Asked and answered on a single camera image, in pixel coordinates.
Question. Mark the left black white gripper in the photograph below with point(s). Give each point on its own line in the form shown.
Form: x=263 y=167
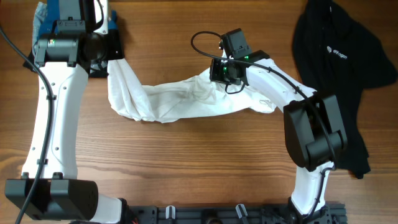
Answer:
x=117 y=51

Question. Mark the white t-shirt black print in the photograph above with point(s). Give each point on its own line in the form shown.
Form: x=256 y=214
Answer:
x=195 y=97

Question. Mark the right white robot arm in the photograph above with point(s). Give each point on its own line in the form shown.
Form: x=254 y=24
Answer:
x=313 y=126

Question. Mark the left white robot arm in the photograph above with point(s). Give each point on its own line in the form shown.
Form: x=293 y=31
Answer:
x=73 y=42

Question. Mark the black garment under pile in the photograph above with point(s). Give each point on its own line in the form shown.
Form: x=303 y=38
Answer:
x=28 y=64

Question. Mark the black polo shirt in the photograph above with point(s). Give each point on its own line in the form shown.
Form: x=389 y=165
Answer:
x=335 y=53

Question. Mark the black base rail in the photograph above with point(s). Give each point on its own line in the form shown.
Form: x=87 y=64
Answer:
x=334 y=213

